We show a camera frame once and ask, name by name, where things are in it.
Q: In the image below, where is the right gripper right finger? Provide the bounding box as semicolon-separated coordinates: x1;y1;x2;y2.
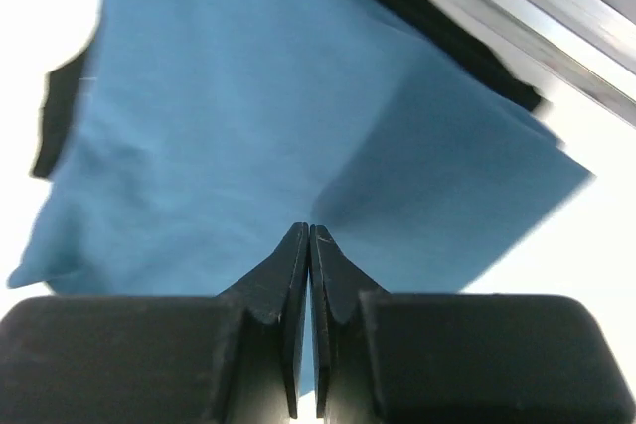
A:
309;226;635;423

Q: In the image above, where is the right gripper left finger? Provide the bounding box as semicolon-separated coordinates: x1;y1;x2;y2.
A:
1;223;309;424

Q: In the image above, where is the teal blue t shirt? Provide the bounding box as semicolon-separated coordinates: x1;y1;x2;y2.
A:
8;0;588;296

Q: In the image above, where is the folded black t shirt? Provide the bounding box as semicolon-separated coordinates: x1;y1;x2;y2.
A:
30;0;545;180

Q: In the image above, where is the aluminium rail frame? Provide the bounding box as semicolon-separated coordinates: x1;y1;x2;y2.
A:
445;0;635;124

